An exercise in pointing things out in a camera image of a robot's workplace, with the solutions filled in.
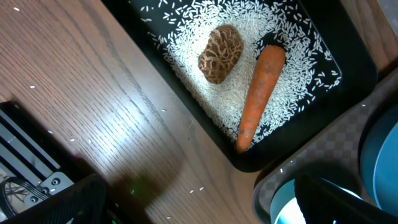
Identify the dark blue plate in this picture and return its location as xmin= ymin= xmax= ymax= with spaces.
xmin=359 ymin=105 xmax=397 ymax=216

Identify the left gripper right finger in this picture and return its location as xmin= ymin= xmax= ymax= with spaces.
xmin=294 ymin=174 xmax=397 ymax=224

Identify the pile of rice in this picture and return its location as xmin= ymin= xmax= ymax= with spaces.
xmin=134 ymin=0 xmax=342 ymax=143

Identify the clear plastic bin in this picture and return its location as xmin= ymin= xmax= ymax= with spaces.
xmin=377 ymin=0 xmax=398 ymax=34

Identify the orange carrot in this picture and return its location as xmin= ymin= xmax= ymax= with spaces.
xmin=236 ymin=45 xmax=285 ymax=153

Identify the black tray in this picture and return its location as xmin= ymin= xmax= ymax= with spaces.
xmin=102 ymin=0 xmax=378 ymax=172

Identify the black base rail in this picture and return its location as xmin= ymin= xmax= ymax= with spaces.
xmin=1 ymin=101 xmax=75 ymax=222

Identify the light blue bowl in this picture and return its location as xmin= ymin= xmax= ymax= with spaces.
xmin=269 ymin=177 xmax=363 ymax=224

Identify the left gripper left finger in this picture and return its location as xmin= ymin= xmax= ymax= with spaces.
xmin=1 ymin=174 xmax=106 ymax=224

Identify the brown serving tray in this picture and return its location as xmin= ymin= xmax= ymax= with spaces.
xmin=252 ymin=69 xmax=397 ymax=223

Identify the brown mushroom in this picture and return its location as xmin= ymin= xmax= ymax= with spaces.
xmin=198 ymin=25 xmax=244 ymax=85

